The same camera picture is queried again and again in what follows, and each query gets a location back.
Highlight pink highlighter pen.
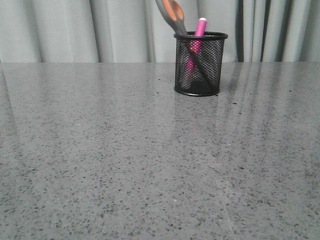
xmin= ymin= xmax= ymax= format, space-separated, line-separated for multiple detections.
xmin=185 ymin=17 xmax=207 ymax=89

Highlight grey orange scissors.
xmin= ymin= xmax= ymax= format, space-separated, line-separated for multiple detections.
xmin=155 ymin=0 xmax=218 ymax=88

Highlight grey curtain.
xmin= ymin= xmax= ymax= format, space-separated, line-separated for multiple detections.
xmin=0 ymin=0 xmax=320 ymax=63

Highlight black mesh pen cup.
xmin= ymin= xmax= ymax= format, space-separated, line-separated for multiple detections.
xmin=174 ymin=31 xmax=228 ymax=97

